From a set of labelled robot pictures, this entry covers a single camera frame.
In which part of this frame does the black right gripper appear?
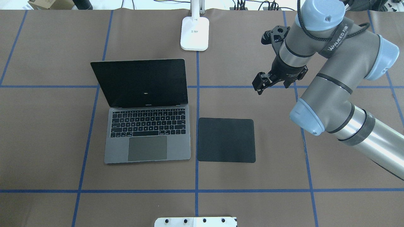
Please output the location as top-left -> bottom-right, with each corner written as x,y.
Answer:
252,56 -> 308,95

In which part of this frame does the black mouse pad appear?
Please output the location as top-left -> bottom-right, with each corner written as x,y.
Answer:
197,118 -> 256,163

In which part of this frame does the grey laptop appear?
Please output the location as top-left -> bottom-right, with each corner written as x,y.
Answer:
90,59 -> 191,164

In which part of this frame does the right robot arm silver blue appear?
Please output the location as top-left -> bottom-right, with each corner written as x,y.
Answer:
252,0 -> 404,180

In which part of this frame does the white desk lamp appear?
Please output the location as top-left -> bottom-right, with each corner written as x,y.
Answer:
180,0 -> 210,51

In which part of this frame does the black water bottle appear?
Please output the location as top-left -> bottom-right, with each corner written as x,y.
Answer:
73,0 -> 93,10

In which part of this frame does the brown cardboard box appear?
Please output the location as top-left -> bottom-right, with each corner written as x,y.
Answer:
28,0 -> 74,10

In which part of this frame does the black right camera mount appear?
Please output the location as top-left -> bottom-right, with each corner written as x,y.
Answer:
261,26 -> 290,55

